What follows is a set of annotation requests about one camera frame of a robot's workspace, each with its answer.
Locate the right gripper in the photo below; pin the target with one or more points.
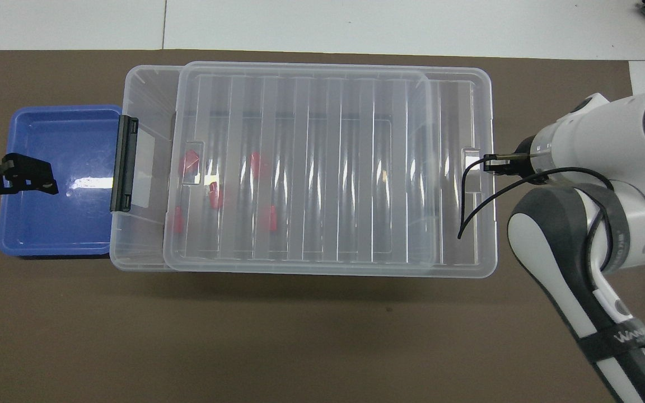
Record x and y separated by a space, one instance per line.
522 157

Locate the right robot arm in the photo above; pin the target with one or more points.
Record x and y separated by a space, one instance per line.
557 240

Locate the black box latch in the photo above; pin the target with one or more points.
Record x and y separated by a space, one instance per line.
124 162

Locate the red block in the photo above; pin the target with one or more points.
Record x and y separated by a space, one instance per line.
269 218
215 195
255 164
177 219
190 162

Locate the blue plastic tray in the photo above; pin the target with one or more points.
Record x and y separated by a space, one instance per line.
48 229

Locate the clear plastic bin lid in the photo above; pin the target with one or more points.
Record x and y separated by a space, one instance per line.
146 89

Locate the clear ribbed plastic lid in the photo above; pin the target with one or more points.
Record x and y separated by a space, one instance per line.
322 168

